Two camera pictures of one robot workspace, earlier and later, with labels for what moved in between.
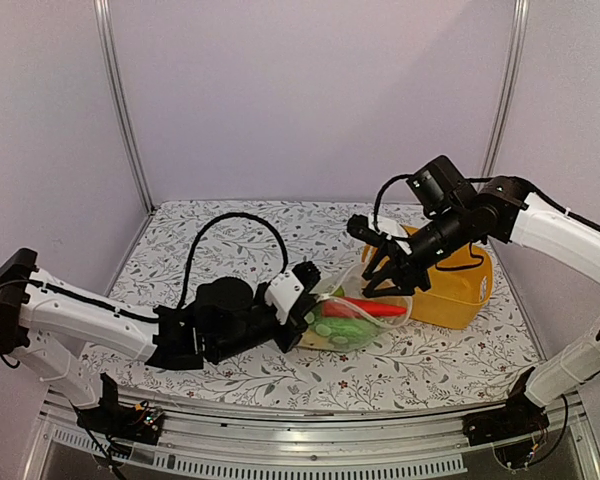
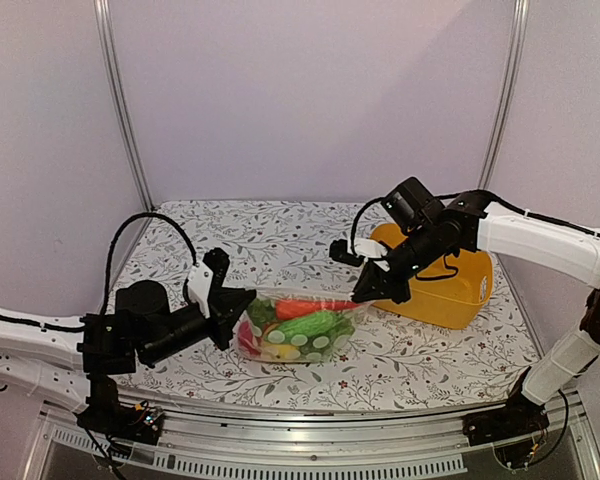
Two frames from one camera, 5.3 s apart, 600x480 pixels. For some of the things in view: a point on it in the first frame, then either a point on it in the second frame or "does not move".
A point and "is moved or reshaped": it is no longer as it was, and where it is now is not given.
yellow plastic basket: x=461 y=283 does not move
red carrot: x=351 y=307 is moved or reshaped
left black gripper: x=297 y=324 to x=228 y=304
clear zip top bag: x=346 y=318 is moved or reshaped
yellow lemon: x=311 y=339 to x=281 y=351
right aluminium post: x=509 y=84 does not move
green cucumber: x=343 y=333 is moved or reshaped
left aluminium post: x=121 y=101 does not move
